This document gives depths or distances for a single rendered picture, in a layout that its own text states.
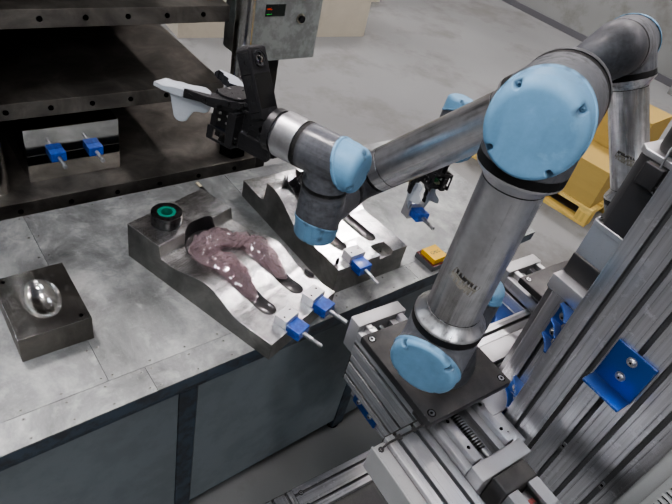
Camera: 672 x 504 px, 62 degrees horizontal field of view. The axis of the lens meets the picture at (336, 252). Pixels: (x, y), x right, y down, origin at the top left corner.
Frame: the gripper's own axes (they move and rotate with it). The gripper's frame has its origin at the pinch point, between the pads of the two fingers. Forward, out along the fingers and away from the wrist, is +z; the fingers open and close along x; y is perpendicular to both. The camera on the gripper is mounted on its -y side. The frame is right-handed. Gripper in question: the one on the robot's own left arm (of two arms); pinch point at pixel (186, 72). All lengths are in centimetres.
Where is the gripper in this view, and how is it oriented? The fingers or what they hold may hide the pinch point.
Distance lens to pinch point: 101.7
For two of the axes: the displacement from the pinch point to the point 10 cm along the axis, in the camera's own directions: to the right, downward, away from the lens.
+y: -2.7, 8.1, 5.2
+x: 4.8, -3.6, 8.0
